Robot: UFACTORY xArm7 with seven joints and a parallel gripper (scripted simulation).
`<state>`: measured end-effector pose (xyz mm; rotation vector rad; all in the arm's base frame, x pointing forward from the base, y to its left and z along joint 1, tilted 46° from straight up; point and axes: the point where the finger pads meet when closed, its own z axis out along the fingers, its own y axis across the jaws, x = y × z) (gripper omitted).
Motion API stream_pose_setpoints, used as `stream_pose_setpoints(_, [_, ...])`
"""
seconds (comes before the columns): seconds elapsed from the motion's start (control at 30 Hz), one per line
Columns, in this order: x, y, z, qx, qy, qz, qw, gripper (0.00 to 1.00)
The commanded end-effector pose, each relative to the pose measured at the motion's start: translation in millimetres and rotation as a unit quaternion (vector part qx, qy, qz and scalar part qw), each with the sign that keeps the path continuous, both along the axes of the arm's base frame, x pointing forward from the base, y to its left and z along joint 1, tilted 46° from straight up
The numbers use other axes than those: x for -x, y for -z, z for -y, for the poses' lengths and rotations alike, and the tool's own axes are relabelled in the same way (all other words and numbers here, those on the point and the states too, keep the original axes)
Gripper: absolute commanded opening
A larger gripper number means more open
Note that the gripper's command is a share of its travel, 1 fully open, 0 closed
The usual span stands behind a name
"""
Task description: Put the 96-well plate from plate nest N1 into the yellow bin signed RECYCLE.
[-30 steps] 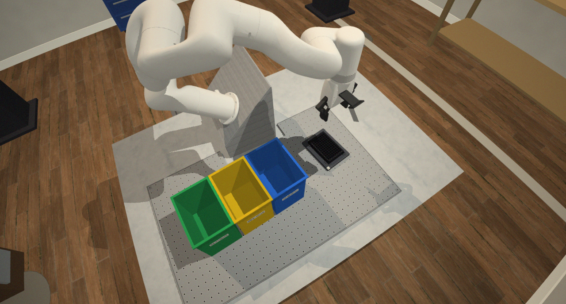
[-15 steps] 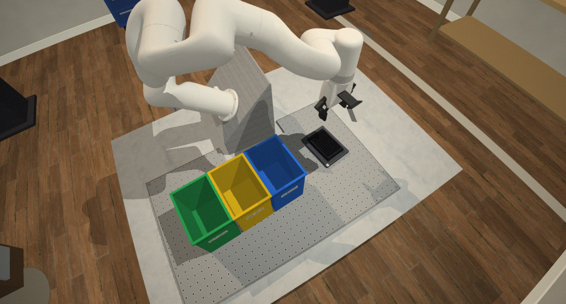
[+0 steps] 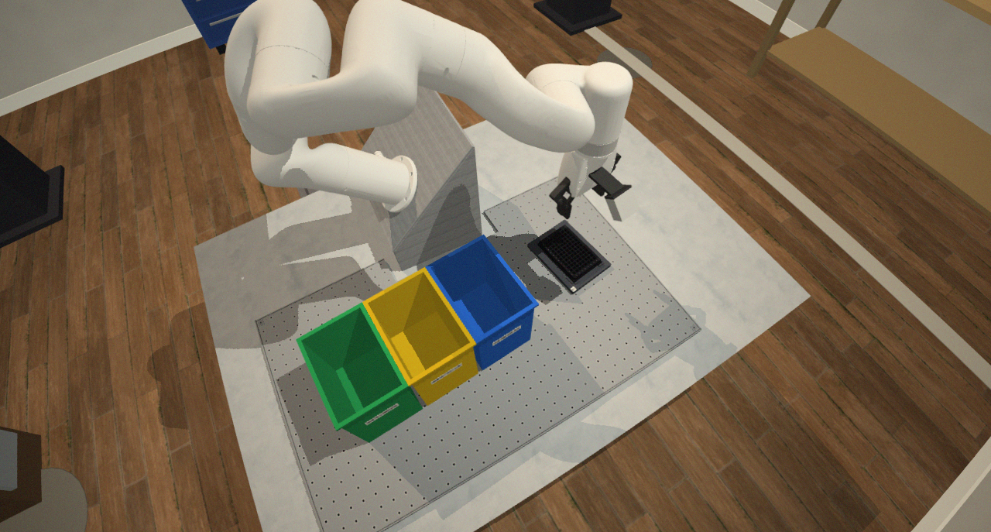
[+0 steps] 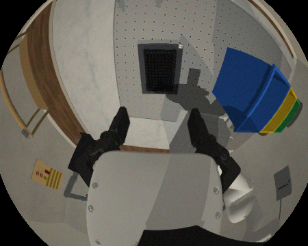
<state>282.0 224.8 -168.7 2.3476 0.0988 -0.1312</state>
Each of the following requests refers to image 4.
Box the yellow recycling bin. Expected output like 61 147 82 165
260 87 297 133

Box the blue bin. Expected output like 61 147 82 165
212 47 291 133

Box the green open-top bin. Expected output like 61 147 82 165
273 99 300 133

